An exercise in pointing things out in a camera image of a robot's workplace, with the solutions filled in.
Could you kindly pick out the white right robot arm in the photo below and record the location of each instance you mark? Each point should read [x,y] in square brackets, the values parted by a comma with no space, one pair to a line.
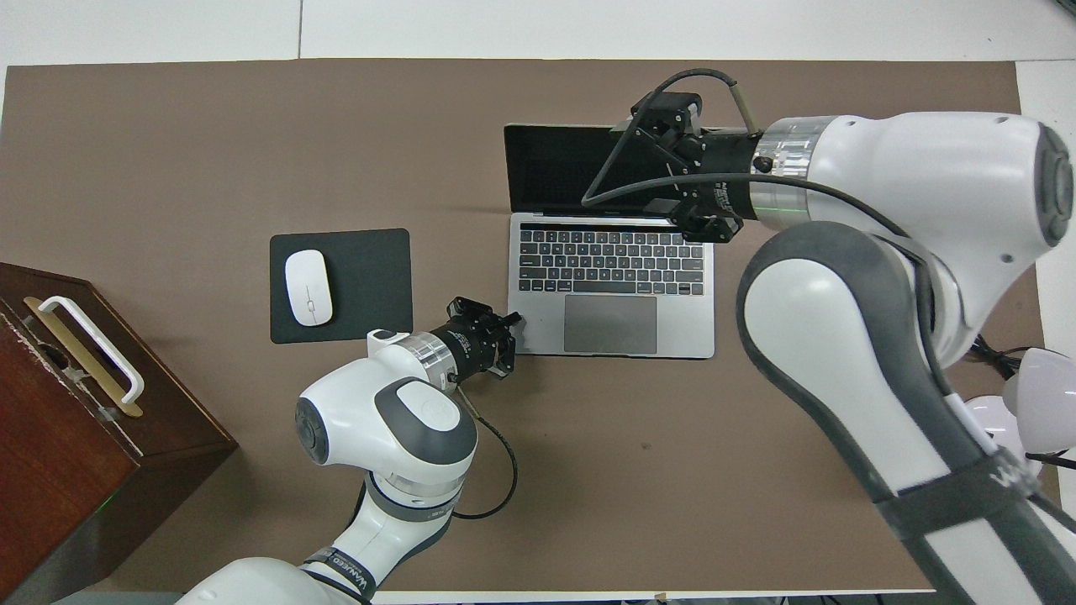
[925,168]

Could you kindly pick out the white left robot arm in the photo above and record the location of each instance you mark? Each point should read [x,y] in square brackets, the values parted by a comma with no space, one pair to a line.
[378,437]

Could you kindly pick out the white computer mouse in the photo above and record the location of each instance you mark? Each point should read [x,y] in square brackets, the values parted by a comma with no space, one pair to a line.
[308,290]

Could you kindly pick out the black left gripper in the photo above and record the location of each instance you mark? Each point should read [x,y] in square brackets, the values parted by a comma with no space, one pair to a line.
[471,344]

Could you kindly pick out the white desk lamp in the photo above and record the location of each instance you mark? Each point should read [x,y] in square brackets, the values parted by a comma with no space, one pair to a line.
[1042,386]

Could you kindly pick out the dark brown wooden box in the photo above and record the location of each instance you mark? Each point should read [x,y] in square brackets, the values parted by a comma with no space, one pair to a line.
[84,470]

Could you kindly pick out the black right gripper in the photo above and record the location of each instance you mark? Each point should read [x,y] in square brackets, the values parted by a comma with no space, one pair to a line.
[727,155]

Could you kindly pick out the silver laptop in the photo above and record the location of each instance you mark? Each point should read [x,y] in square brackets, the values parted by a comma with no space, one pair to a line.
[609,323]

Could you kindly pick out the brown table mat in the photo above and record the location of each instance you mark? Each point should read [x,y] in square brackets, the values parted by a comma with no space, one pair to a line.
[252,126]

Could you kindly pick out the black mouse pad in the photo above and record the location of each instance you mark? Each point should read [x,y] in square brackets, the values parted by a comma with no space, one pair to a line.
[370,286]

